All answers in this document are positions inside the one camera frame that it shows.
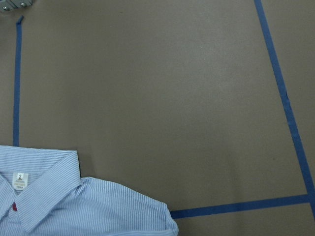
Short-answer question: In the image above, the aluminium frame post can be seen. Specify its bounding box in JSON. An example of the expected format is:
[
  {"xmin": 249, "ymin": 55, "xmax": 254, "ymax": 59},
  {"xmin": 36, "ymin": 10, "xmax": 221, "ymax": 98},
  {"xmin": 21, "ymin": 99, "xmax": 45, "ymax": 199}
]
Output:
[{"xmin": 0, "ymin": 0, "xmax": 33, "ymax": 12}]

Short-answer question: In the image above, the blue striped button shirt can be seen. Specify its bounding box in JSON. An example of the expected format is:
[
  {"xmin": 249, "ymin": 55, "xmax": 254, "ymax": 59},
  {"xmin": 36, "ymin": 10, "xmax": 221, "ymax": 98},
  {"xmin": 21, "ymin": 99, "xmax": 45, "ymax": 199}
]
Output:
[{"xmin": 0, "ymin": 146, "xmax": 179, "ymax": 236}]

